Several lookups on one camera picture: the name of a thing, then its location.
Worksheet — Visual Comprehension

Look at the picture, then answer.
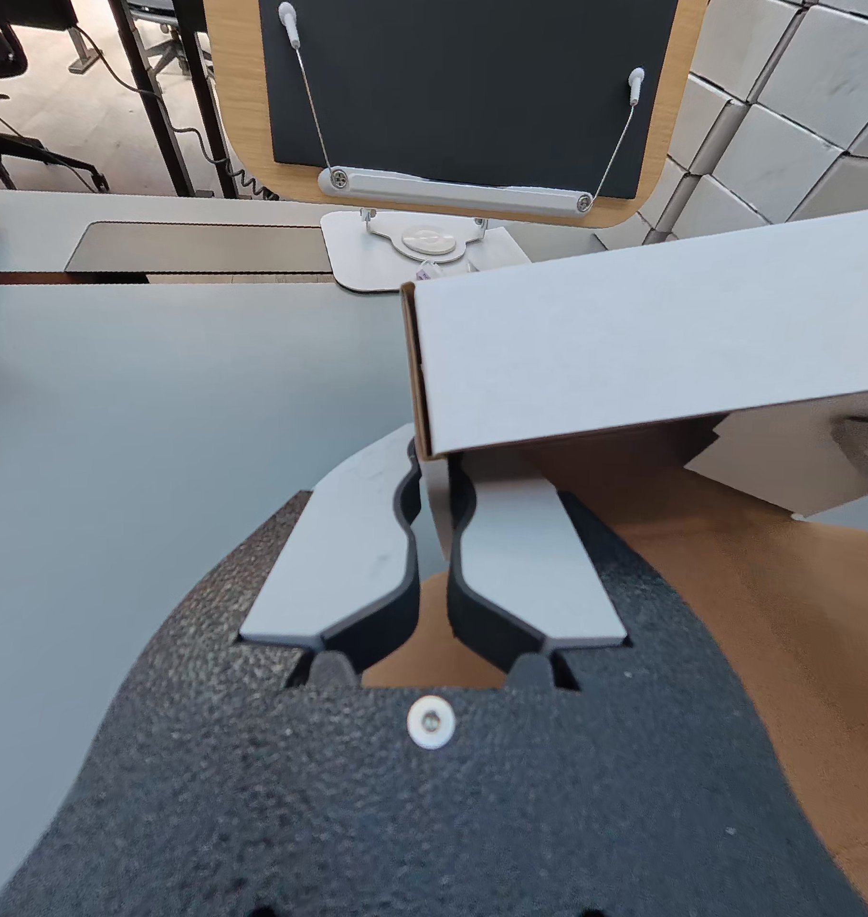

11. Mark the small clear plastic packet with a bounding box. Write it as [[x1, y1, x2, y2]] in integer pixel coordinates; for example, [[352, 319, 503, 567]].
[[414, 258, 479, 285]]

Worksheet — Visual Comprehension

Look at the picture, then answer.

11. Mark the wooden book stand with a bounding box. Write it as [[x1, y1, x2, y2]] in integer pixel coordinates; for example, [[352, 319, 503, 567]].
[[203, 0, 710, 295]]

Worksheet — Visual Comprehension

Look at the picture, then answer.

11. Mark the black coiled cable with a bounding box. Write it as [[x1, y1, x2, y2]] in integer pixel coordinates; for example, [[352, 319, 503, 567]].
[[76, 29, 277, 200]]

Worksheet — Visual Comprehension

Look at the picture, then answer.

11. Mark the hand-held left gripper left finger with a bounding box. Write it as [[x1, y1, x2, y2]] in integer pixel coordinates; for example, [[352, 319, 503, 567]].
[[239, 423, 423, 674]]

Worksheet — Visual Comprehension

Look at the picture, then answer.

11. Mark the black desk leg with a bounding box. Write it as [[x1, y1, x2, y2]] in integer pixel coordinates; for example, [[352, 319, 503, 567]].
[[108, 0, 238, 199]]

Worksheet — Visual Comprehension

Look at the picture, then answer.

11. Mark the white cardboard box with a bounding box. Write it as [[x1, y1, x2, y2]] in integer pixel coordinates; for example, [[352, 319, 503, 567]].
[[362, 204, 868, 917]]

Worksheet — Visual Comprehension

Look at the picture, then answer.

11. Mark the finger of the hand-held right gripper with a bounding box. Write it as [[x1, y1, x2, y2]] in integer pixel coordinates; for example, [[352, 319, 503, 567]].
[[831, 414, 868, 500]]

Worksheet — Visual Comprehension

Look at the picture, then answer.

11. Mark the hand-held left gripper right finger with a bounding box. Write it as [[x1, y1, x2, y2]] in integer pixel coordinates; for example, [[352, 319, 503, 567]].
[[447, 455, 630, 676]]

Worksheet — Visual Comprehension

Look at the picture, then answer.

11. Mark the grey desk cover panel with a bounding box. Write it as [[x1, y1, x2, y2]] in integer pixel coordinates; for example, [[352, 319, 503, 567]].
[[65, 221, 335, 275]]

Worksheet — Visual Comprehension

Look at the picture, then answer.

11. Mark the black office chair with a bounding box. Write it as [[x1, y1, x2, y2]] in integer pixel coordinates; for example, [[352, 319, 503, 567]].
[[0, 0, 110, 193]]

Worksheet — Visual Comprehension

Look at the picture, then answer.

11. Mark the stack of white boxes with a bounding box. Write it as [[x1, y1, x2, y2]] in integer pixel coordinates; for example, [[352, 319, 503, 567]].
[[642, 0, 868, 248]]

